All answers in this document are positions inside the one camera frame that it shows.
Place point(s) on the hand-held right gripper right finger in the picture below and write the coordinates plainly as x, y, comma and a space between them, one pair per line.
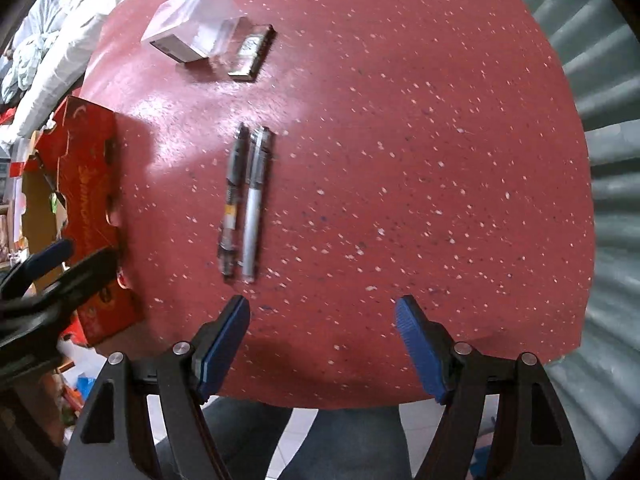
420, 350

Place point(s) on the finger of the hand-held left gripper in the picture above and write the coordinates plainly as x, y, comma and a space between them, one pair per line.
50, 255
85, 275

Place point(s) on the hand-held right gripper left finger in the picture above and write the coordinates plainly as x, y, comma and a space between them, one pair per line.
225, 345

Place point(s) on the red cardboard box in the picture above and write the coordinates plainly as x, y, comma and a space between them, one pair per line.
90, 175

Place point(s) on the silver pen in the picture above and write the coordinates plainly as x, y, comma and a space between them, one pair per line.
256, 205

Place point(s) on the clear gel pen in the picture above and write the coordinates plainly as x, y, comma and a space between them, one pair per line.
232, 200

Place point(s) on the person's leg in grey trousers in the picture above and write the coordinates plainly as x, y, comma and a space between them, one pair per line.
300, 440

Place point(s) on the white blanket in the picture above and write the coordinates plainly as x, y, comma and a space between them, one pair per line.
65, 35

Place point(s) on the grey-green curtain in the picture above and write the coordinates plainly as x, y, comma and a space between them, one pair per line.
610, 160

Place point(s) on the black and silver small box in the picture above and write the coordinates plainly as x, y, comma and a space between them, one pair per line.
251, 52

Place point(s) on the clear plastic container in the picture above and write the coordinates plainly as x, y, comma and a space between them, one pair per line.
195, 15

